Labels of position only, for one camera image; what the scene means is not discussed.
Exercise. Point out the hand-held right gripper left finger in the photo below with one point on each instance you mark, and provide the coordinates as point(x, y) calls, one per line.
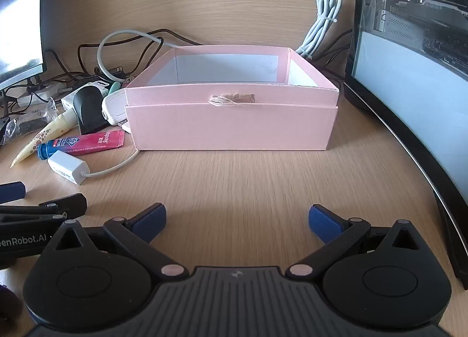
point(150, 222)

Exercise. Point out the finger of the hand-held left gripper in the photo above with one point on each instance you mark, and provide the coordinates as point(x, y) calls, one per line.
point(69, 203)
point(11, 192)

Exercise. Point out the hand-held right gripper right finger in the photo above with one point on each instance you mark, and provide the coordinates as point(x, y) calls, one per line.
point(323, 222)

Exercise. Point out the red toothpaste tube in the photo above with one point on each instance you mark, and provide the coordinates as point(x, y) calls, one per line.
point(87, 141)

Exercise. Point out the cream spotted horn-shaped tube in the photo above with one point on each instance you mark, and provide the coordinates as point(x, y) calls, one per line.
point(47, 132)

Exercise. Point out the black plastic device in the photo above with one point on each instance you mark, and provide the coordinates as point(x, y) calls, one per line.
point(89, 110)

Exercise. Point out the white oval device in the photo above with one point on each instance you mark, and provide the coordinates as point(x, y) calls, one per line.
point(111, 108)

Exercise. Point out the pink cardboard box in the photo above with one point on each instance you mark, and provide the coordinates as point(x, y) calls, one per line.
point(234, 128)

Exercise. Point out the teal plastic item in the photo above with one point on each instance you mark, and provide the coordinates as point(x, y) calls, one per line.
point(116, 86)

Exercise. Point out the dark purple cloth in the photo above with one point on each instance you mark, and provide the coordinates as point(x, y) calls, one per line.
point(6, 300)

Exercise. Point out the clear plastic bag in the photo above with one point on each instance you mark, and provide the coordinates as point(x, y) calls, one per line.
point(27, 123)

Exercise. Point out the white power strip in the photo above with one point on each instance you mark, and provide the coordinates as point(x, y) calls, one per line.
point(36, 94)

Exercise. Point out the glass-sided computer case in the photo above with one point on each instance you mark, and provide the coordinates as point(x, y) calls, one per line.
point(402, 103)

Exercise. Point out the computer monitor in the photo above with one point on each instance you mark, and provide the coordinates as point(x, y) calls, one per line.
point(18, 30)

